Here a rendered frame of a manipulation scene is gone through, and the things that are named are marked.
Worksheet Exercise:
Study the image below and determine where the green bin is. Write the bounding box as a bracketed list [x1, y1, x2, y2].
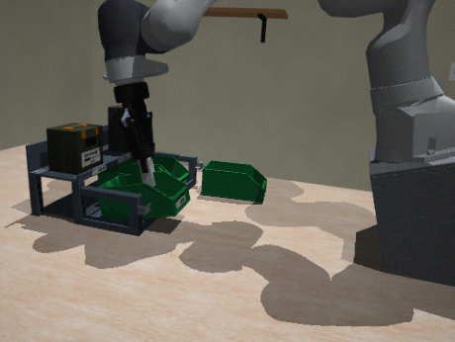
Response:
[97, 171, 188, 220]
[125, 155, 189, 184]
[202, 160, 267, 203]
[98, 162, 163, 187]

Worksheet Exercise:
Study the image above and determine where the dark grey metal shelf rack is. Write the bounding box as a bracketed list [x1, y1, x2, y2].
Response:
[26, 125, 204, 236]

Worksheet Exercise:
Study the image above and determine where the dark green tool case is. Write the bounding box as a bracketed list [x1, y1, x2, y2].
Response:
[46, 123, 103, 175]

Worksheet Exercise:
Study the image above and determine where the black storage case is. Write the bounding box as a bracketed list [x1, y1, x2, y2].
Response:
[108, 105, 131, 152]

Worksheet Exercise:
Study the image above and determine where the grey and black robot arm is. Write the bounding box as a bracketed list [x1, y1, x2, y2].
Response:
[98, 0, 455, 163]

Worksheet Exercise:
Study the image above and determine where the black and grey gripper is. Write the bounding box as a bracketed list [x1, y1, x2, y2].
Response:
[114, 82, 155, 187]

